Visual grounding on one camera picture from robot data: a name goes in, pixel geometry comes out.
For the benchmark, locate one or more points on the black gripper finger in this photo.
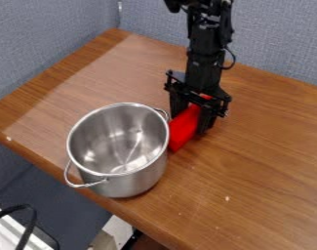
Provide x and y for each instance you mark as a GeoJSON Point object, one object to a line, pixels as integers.
{"type": "Point", "coordinates": [207, 119]}
{"type": "Point", "coordinates": [179, 103]}

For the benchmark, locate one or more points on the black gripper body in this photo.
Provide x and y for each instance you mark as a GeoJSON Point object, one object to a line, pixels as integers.
{"type": "Point", "coordinates": [200, 82]}

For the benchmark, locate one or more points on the white appliance with dark panel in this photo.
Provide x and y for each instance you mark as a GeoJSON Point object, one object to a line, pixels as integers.
{"type": "Point", "coordinates": [20, 231]}

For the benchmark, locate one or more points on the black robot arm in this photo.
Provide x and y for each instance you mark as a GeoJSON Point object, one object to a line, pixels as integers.
{"type": "Point", "coordinates": [209, 25]}

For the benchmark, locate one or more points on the white table leg bracket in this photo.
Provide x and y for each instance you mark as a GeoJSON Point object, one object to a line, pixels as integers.
{"type": "Point", "coordinates": [113, 236]}

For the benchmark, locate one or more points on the stainless steel pot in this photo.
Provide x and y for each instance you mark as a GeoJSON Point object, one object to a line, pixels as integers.
{"type": "Point", "coordinates": [117, 146]}

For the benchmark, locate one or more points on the red rectangular block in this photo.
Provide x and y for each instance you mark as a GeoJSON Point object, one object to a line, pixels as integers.
{"type": "Point", "coordinates": [183, 127]}

